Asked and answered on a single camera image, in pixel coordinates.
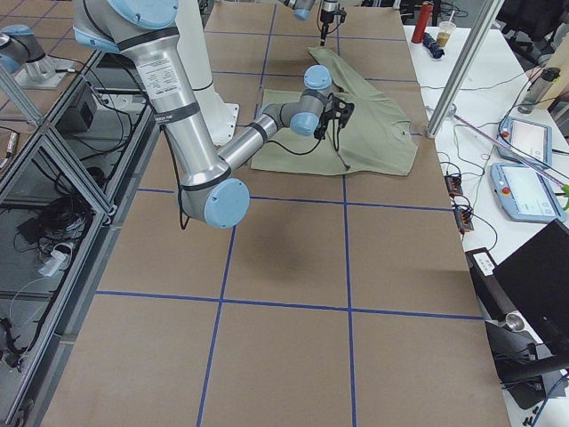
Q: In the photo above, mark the aluminium frame post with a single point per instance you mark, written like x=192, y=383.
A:
x=469, y=51

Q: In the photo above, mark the olive green long-sleeve shirt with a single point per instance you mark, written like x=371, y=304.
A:
x=376, y=139

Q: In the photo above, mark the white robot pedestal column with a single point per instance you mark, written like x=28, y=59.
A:
x=192, y=48

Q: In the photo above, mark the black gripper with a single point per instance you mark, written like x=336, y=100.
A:
x=327, y=12
x=334, y=121

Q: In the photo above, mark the lower teach pendant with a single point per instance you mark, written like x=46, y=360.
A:
x=524, y=195

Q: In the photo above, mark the folded dark blue umbrella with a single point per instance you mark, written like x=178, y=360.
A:
x=435, y=50

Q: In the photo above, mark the black laptop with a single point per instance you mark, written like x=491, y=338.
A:
x=535, y=279

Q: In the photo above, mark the red bottle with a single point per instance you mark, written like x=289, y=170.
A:
x=425, y=13

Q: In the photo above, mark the teach pendant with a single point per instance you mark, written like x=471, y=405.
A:
x=524, y=195
x=527, y=139

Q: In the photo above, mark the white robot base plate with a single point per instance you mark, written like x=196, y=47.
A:
x=224, y=121

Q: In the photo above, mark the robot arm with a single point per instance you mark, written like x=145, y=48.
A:
x=302, y=10
x=146, y=33

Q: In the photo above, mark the upper teach pendant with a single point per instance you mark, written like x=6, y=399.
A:
x=527, y=139

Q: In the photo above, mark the clear water bottle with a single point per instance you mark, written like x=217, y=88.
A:
x=538, y=89

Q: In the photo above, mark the iced coffee cup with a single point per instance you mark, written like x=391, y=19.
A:
x=445, y=29

